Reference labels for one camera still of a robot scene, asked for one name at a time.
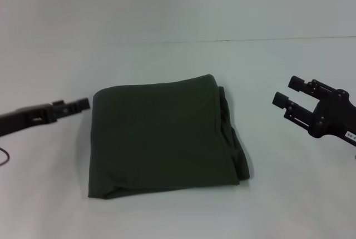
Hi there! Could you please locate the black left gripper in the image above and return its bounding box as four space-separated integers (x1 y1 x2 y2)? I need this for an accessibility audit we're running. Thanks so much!
0 97 91 138

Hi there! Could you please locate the dark green printed t-shirt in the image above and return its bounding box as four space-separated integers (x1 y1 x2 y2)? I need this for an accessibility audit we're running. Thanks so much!
87 73 250 200

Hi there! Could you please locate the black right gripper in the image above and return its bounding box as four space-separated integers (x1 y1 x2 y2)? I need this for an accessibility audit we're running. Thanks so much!
271 75 356 148

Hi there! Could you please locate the dark left arm cable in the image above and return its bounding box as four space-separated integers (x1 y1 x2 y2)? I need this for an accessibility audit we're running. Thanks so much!
0 147 11 166

